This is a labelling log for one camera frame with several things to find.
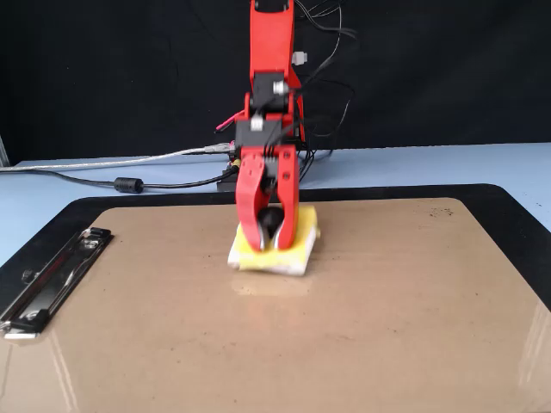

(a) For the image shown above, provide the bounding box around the brown clipboard with black rim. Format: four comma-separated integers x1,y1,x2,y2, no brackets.
0,183,551,413

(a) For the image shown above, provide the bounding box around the black robot wire bundle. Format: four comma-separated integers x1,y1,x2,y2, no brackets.
292,0,359,182

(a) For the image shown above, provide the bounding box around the metal clipboard clip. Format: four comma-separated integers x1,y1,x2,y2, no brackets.
0,227,114,342

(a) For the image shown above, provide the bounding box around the controller board with red LED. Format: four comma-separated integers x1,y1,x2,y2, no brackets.
225,140,243,174

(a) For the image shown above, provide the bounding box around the silver braided USB cable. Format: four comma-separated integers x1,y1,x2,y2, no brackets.
0,141,237,173

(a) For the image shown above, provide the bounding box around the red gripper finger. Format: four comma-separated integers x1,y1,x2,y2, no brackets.
235,147,270,252
270,145,300,251

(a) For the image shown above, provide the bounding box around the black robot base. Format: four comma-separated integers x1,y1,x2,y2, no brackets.
216,148,316,193

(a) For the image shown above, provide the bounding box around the black cable with ferrite bead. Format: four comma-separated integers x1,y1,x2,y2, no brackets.
32,164,241,194

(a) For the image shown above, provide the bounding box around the pink wire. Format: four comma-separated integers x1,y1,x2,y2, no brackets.
214,108,247,133

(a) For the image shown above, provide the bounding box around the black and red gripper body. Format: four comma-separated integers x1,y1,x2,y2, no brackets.
233,117,299,151

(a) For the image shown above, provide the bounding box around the yellow sponge with black knob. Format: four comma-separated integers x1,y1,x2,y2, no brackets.
226,205,322,278

